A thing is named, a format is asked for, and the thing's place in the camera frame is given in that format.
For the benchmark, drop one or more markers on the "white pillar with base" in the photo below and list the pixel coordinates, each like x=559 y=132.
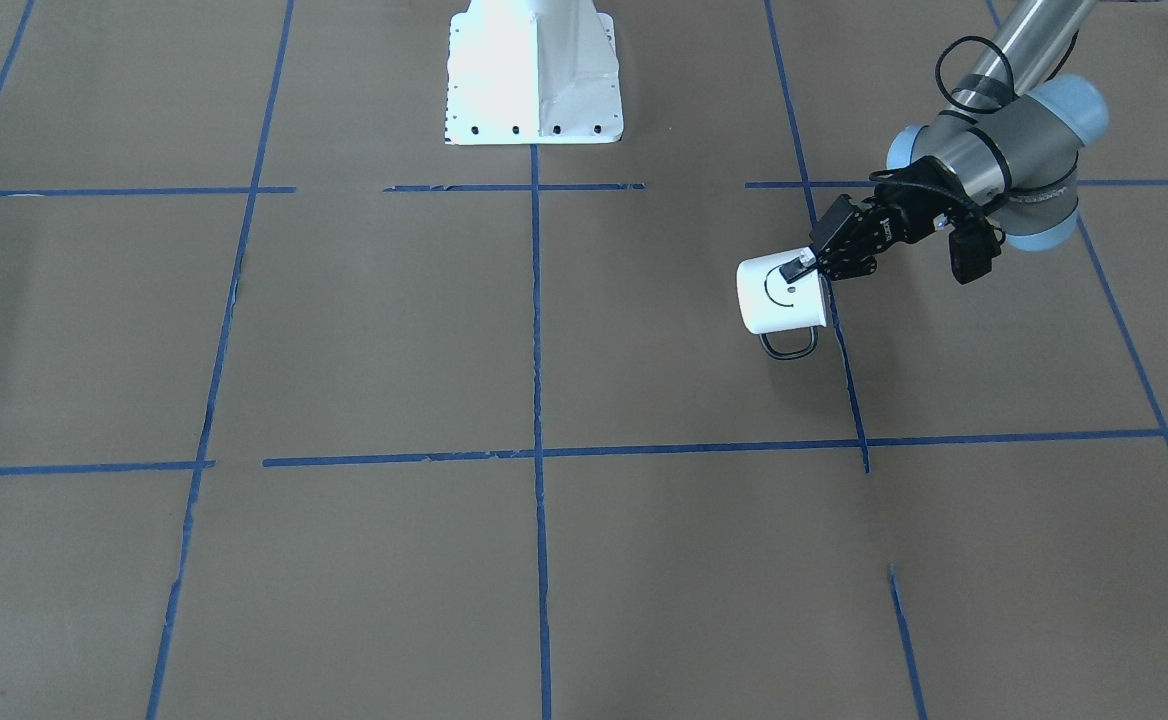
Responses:
x=532 y=73

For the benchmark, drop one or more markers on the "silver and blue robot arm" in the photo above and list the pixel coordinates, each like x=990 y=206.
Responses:
x=997 y=165

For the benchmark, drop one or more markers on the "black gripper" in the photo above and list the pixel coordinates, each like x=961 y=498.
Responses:
x=897 y=222

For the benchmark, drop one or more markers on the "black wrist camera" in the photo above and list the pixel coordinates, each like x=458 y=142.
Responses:
x=973 y=247

